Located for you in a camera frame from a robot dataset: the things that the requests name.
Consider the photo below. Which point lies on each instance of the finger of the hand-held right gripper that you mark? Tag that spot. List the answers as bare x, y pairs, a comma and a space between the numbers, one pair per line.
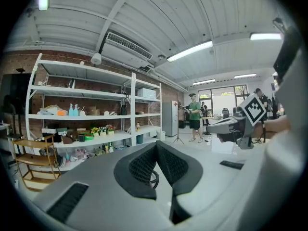
222, 127
228, 137

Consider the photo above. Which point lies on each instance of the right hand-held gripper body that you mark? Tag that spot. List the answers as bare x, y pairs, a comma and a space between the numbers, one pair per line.
252, 109

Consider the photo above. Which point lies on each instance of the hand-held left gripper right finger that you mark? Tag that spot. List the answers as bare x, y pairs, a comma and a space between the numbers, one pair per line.
178, 170

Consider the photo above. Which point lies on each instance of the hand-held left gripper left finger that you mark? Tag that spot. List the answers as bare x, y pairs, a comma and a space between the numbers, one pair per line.
134, 174

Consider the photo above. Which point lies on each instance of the person's right forearm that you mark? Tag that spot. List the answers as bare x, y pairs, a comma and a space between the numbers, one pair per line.
274, 127

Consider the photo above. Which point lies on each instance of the black office chair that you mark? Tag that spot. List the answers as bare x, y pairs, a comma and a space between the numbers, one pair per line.
225, 113

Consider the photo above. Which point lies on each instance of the black framed glass door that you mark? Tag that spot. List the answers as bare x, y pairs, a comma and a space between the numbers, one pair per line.
219, 100

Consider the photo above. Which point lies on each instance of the teal waste bin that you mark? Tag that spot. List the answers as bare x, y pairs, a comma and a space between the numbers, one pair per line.
139, 139

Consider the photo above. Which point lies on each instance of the black tripod stand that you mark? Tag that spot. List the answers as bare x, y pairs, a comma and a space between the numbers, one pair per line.
178, 129

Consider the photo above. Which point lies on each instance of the pink flower pot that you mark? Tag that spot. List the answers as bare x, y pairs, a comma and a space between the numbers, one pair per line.
110, 130

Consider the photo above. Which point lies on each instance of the white refrigerator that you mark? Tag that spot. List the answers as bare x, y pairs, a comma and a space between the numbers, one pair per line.
169, 119

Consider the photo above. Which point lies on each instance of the white flower pot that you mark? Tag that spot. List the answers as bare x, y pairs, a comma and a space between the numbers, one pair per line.
103, 131

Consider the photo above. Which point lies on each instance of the yellow flower pot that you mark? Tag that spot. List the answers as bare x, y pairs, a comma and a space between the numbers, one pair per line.
95, 132

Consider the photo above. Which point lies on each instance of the green container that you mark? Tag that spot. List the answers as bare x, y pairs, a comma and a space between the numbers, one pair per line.
88, 137

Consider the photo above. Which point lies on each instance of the narrow white metal shelf unit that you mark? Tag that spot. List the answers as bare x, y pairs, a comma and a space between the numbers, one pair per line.
146, 115

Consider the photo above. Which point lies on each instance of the black jug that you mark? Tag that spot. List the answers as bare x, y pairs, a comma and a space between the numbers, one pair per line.
123, 110

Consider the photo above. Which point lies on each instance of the white storage box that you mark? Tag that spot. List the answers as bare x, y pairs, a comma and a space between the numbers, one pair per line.
146, 93

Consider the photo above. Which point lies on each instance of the light blue spray bottle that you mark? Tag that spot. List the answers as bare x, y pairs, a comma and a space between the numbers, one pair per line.
76, 111
71, 111

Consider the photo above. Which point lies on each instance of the black box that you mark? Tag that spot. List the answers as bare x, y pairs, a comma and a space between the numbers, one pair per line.
51, 137

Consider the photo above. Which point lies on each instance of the orange box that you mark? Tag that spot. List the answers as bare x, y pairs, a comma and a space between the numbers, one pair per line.
62, 113

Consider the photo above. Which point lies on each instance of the large white metal shelf unit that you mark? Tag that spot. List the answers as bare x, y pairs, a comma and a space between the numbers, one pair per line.
79, 92

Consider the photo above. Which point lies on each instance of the wooden shelf cart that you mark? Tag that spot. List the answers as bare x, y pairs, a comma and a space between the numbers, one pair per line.
36, 160

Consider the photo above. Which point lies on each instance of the white ceiling air conditioner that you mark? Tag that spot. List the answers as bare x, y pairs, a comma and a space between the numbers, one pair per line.
127, 52

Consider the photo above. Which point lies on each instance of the round white ceiling fixture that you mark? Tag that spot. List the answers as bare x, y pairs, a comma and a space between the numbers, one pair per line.
96, 59

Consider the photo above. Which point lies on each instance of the black display screen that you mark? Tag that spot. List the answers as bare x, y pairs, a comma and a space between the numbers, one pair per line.
15, 93

